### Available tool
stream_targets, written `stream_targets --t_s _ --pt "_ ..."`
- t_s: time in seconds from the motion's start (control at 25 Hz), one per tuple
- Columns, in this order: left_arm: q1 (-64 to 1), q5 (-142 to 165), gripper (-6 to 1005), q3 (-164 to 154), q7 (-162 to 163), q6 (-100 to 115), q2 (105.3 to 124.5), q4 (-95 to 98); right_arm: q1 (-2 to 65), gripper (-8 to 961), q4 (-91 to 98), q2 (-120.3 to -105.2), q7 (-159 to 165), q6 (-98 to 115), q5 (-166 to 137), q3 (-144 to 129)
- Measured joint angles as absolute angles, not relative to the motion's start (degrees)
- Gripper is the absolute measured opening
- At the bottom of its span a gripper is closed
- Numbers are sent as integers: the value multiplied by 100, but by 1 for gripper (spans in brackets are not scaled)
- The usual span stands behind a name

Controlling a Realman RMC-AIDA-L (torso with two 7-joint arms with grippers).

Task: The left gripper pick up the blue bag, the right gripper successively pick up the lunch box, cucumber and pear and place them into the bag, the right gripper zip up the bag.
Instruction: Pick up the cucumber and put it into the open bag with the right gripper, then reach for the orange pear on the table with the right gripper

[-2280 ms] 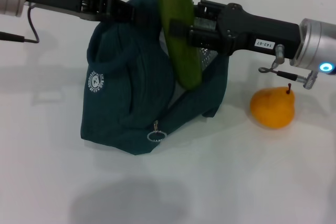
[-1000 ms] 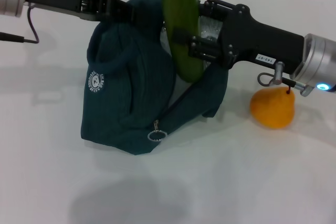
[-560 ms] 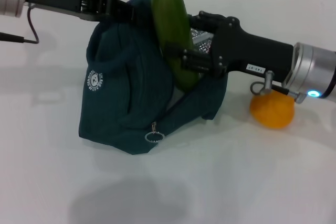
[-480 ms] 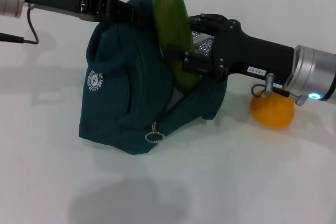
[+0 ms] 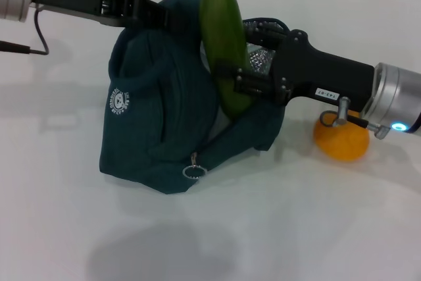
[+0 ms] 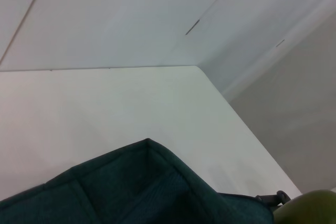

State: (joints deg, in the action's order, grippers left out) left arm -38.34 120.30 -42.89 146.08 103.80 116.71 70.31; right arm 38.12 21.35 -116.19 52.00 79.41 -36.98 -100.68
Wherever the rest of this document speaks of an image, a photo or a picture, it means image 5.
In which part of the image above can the orange pear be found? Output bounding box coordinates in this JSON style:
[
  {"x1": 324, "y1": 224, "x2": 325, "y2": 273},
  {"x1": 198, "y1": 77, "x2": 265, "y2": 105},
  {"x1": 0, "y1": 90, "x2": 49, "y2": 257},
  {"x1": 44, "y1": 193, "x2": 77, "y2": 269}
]
[{"x1": 312, "y1": 111, "x2": 370, "y2": 163}]

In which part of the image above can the dark teal insulated lunch bag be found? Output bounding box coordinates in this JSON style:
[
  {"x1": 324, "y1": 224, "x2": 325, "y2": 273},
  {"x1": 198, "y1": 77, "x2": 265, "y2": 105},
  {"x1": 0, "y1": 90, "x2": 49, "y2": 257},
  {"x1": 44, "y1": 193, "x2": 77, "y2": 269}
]
[{"x1": 99, "y1": 0, "x2": 286, "y2": 195}]

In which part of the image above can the green cucumber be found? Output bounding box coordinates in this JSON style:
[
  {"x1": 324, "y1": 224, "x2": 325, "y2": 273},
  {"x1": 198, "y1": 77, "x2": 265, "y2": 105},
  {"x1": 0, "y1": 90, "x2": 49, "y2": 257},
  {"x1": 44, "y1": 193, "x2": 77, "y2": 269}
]
[{"x1": 199, "y1": 0, "x2": 251, "y2": 120}]

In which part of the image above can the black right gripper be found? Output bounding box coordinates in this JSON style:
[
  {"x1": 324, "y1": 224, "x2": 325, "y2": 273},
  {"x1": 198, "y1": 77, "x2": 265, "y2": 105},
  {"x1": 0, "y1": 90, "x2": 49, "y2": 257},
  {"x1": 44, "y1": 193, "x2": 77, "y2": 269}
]
[{"x1": 215, "y1": 20, "x2": 378, "y2": 109}]

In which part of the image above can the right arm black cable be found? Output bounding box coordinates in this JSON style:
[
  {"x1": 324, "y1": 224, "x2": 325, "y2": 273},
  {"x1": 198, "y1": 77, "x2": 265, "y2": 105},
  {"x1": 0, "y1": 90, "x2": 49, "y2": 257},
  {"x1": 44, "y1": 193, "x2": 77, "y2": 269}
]
[{"x1": 319, "y1": 95, "x2": 391, "y2": 140}]

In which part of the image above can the white ring zipper pull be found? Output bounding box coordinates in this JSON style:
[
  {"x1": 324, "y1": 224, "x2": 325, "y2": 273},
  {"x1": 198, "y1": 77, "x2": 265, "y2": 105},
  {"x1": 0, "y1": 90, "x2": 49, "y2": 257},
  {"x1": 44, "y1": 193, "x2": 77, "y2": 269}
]
[{"x1": 182, "y1": 152, "x2": 208, "y2": 180}]

